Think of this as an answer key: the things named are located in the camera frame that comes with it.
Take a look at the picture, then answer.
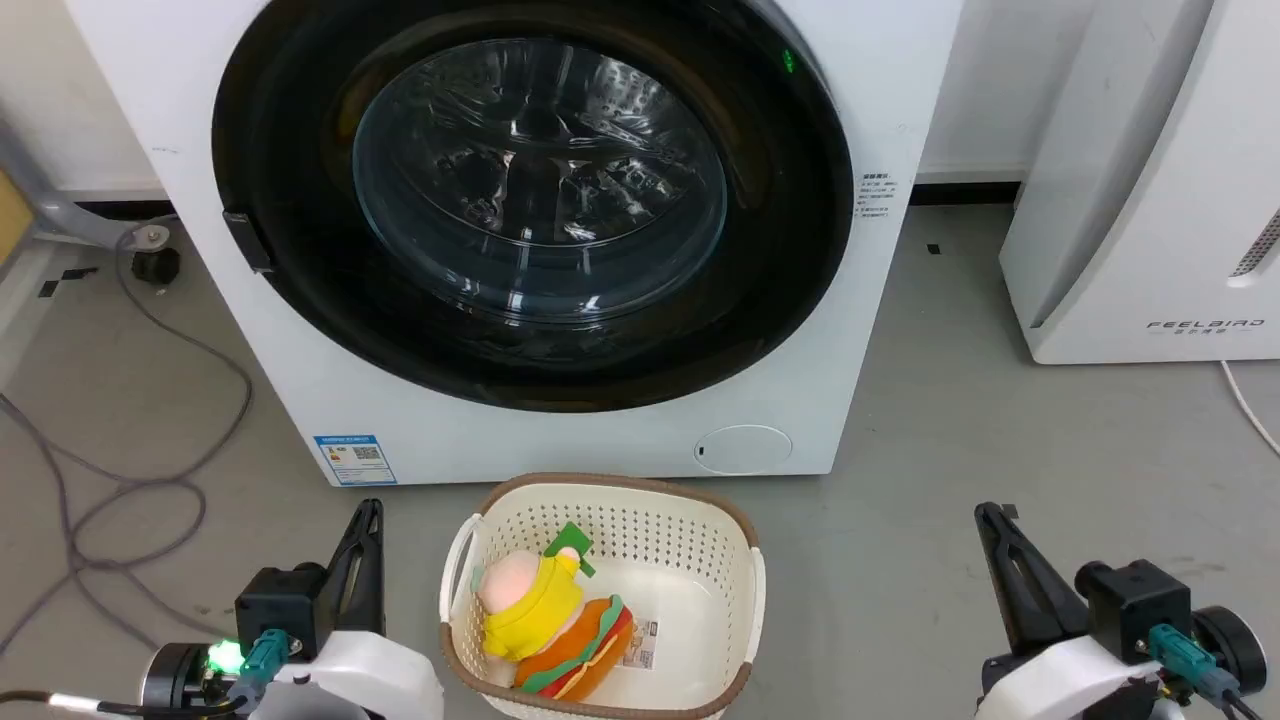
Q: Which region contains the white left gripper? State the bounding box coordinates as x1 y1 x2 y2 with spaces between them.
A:
250 498 446 720

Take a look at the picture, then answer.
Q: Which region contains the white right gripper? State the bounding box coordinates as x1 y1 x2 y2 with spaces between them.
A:
974 503 1186 720

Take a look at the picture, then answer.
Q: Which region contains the white front-load washing machine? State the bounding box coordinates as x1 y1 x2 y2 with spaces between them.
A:
65 0 966 488

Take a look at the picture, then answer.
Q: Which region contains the black round glass washer door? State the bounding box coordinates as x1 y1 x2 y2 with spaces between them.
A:
212 0 854 413

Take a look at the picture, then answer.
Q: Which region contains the blue energy label sticker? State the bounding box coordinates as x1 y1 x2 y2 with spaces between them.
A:
313 434 398 487

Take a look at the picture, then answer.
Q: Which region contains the pink doll in yellow hoodie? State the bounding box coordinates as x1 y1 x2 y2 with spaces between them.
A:
472 522 597 663

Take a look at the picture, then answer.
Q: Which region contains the hamburger plush toy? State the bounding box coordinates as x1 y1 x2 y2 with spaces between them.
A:
512 594 637 703

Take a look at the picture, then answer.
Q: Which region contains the printed label in basket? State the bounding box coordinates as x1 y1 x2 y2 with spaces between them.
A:
620 618 661 671

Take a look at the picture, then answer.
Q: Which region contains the round white filter cover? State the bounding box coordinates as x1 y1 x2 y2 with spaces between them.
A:
694 425 794 476

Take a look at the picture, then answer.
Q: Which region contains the white perforated laundry basket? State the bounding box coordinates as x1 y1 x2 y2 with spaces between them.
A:
438 472 767 720

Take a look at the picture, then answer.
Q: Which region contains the black caster wheel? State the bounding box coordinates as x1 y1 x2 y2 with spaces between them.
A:
130 225 182 285

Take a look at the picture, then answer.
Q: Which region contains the white Feelbird air purifier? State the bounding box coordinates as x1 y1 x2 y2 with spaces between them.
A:
998 0 1280 365

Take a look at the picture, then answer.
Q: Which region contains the small printed text sticker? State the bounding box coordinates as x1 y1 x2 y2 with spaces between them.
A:
858 172 899 219

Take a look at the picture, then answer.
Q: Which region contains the tan wooden board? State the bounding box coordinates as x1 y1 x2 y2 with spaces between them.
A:
0 170 36 266

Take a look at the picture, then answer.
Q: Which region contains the teal connector cable left gripper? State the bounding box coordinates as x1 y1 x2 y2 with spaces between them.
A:
232 630 293 703

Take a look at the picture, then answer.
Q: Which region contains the teal connector cable gripper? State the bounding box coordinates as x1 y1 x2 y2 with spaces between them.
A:
232 630 293 703
1148 625 1263 720

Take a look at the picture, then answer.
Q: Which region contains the teal connector cable right gripper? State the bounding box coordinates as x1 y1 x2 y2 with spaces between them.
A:
1148 625 1263 720

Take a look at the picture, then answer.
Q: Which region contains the grey floor cable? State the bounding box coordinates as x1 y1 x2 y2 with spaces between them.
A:
0 215 254 661

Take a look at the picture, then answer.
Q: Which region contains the white power cable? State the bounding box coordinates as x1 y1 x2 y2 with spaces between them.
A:
1218 360 1280 456

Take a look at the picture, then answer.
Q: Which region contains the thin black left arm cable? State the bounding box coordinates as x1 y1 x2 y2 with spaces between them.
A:
0 688 241 719

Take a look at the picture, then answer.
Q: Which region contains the grey metal frame leg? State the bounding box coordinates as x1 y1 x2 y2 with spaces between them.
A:
0 120 179 251

